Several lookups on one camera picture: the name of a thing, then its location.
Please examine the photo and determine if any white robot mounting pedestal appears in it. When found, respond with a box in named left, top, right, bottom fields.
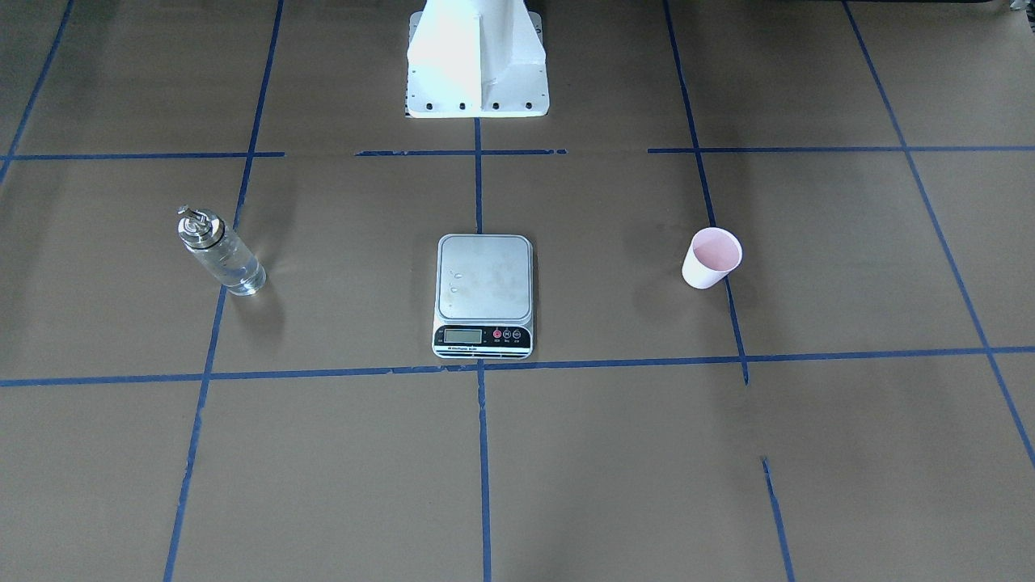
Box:
left=404, top=1, right=551, bottom=119

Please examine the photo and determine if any clear glass sauce bottle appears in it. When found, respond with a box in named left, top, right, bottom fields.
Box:
left=177, top=205, right=267, bottom=296

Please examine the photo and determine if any pink plastic cup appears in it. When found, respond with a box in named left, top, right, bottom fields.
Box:
left=681, top=227, right=743, bottom=289

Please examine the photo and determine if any silver digital kitchen scale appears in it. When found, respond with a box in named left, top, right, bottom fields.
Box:
left=430, top=234, right=534, bottom=360

